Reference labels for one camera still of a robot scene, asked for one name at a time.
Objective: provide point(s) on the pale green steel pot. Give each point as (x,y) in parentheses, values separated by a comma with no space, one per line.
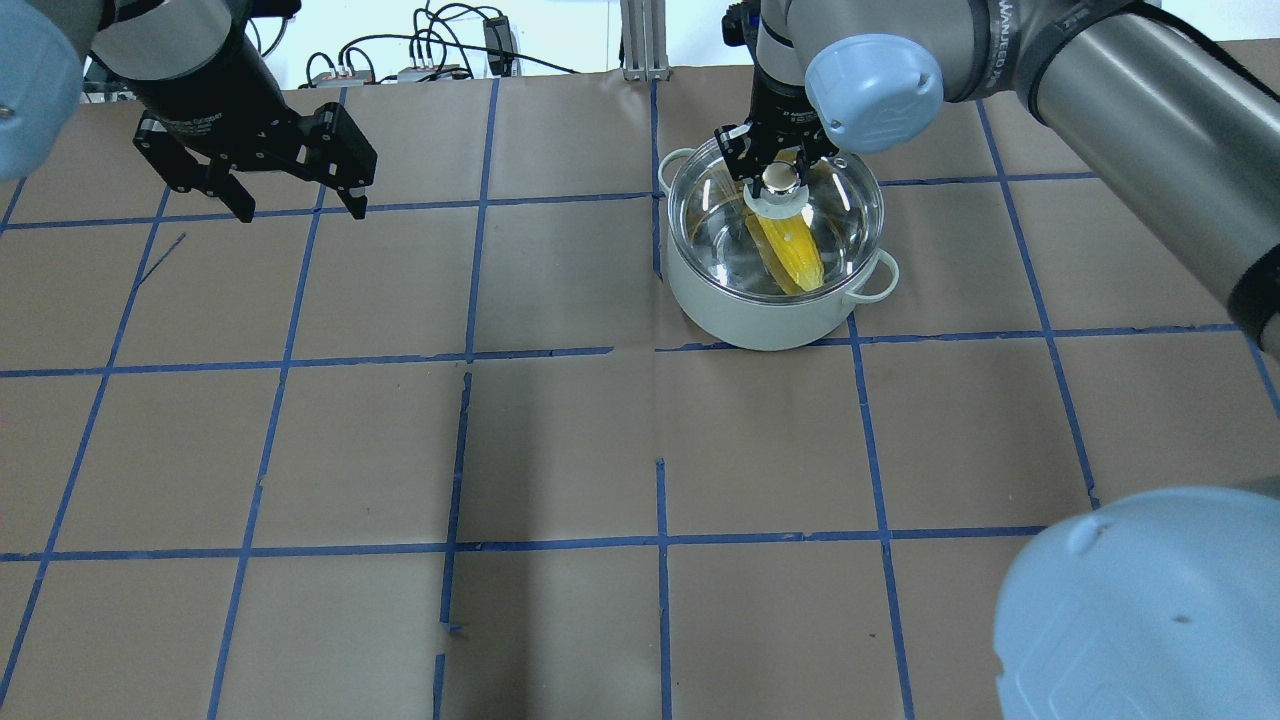
(772,327)

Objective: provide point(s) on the yellow corn cob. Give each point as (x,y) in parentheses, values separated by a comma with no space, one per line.
(780,203)

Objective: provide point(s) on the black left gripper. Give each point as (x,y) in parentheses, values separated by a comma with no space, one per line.
(205,87)

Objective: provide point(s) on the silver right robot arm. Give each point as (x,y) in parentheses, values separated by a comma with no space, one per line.
(1161,605)

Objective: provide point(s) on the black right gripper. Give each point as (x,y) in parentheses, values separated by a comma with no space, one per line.
(779,103)

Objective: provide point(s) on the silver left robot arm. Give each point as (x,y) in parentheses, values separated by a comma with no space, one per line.
(46,43)

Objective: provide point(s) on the black power adapter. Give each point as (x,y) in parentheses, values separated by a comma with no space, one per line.
(500,46)

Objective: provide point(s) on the aluminium frame post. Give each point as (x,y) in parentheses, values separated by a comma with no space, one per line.
(644,41)

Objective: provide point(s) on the glass pot lid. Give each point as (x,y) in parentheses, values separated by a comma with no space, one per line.
(716,235)

